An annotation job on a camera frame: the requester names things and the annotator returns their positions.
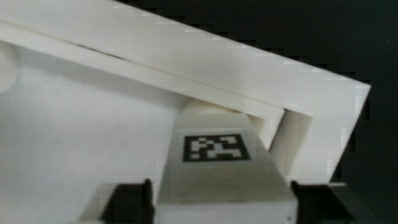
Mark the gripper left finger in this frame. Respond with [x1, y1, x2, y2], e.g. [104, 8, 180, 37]
[75, 177, 157, 224]

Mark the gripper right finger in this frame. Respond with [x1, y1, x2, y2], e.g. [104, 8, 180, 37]
[292, 181, 377, 224]

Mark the white square table top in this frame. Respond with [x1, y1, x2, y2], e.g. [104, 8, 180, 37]
[0, 40, 285, 224]

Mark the white U-shaped obstacle fence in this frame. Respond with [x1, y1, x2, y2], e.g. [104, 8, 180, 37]
[0, 0, 370, 184]

